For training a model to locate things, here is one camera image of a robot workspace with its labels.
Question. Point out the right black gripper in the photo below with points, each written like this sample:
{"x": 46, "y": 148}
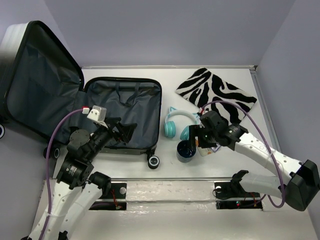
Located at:
{"x": 196, "y": 130}

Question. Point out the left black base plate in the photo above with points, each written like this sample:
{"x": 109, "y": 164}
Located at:
{"x": 114, "y": 200}

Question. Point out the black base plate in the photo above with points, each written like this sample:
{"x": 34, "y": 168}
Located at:
{"x": 114, "y": 200}
{"x": 228, "y": 199}

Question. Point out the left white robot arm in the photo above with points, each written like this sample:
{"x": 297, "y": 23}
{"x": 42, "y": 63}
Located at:
{"x": 77, "y": 187}

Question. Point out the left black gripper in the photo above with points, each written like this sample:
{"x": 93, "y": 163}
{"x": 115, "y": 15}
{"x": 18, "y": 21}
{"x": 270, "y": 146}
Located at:
{"x": 126, "y": 130}

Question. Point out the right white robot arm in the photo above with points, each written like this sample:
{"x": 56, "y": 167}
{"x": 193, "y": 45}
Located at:
{"x": 294, "y": 181}

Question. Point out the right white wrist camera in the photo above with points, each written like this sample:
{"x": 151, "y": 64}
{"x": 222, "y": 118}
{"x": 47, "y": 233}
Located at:
{"x": 202, "y": 111}

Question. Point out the small black kids suitcase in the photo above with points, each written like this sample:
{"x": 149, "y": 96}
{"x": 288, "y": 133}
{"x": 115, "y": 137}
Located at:
{"x": 41, "y": 86}

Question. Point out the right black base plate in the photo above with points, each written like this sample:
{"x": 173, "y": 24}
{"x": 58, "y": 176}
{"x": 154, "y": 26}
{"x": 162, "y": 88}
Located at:
{"x": 228, "y": 199}

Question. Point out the dark blue mug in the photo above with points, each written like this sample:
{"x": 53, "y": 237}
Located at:
{"x": 184, "y": 152}

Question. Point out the white card with orange dot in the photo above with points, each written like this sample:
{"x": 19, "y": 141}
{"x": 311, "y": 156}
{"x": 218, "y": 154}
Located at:
{"x": 203, "y": 151}

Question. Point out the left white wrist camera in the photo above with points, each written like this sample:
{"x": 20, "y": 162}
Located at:
{"x": 98, "y": 114}

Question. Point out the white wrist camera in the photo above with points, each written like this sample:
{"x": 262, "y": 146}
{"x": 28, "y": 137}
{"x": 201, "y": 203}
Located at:
{"x": 98, "y": 114}
{"x": 202, "y": 111}

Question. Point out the zebra print fluffy pouch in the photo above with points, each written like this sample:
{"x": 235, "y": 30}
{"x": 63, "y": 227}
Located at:
{"x": 203, "y": 87}

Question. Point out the teal cat ear headphones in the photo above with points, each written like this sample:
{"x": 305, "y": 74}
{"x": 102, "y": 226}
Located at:
{"x": 169, "y": 126}

